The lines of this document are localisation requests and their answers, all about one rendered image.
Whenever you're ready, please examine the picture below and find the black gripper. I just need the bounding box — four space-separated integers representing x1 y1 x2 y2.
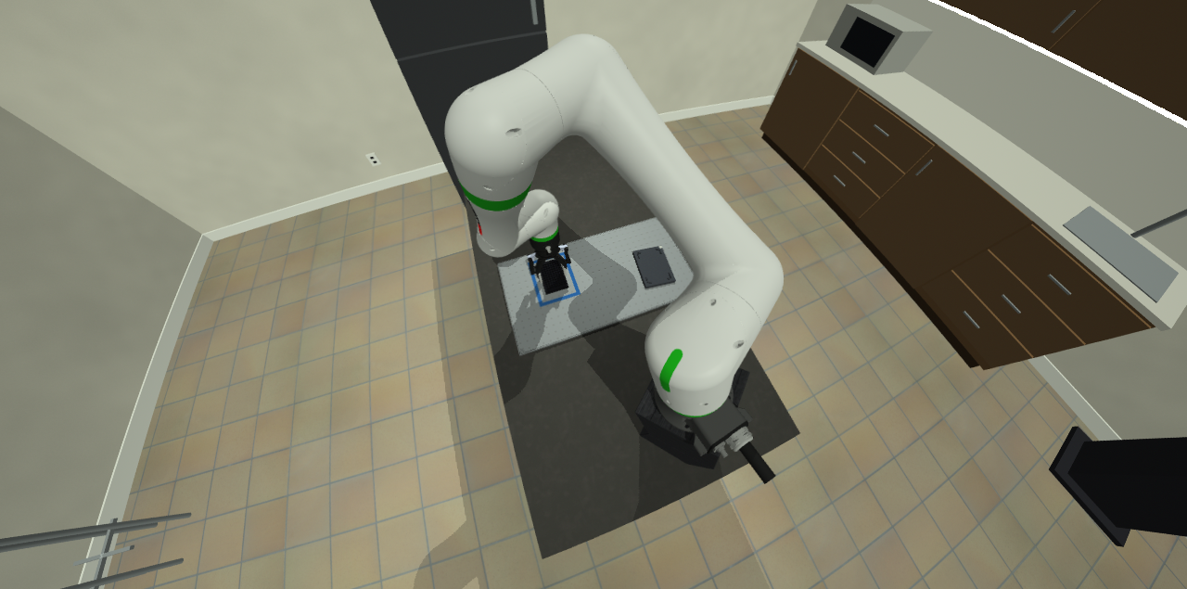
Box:
527 243 571 283

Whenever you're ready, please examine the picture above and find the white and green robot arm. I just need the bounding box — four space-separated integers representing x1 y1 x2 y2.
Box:
444 34 783 483

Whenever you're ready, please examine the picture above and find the blue rectangular tape outline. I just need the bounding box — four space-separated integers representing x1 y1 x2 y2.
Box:
531 252 580 308

